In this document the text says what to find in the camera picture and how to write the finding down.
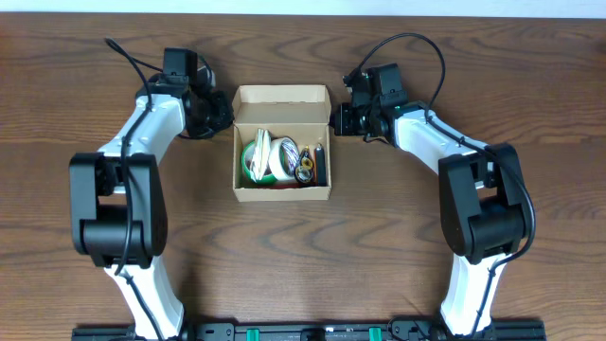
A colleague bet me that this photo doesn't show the green tape roll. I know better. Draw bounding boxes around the green tape roll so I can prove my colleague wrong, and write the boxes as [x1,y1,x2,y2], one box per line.
[241,141,276,186]

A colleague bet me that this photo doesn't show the small black glue bottle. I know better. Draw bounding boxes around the small black glue bottle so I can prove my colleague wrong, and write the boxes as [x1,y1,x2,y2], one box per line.
[294,147,314,185]

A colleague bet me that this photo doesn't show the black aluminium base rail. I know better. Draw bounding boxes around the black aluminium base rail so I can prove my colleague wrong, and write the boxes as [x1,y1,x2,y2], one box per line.
[70,319,548,341]

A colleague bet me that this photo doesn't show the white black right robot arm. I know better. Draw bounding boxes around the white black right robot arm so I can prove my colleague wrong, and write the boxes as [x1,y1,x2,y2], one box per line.
[330,63,536,339]

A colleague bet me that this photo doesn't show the red utility knife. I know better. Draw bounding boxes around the red utility knife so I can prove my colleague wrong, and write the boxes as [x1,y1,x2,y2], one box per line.
[264,183,308,190]

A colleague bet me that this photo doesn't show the dark blue marker pen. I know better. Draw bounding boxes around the dark blue marker pen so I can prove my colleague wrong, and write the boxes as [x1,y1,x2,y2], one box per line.
[314,144,328,187]

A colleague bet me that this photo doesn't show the yellow sticky note pad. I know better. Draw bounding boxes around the yellow sticky note pad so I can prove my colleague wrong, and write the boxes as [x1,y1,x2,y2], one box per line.
[249,129,271,182]

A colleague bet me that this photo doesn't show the white tape roll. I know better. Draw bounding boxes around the white tape roll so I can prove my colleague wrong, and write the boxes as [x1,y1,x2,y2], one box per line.
[268,137,299,182]

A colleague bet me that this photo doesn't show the cardboard box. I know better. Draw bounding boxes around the cardboard box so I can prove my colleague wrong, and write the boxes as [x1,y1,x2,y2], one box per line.
[232,85,331,202]

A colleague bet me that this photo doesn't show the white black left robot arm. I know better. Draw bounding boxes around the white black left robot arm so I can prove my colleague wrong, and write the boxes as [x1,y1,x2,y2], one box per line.
[69,47,234,340]

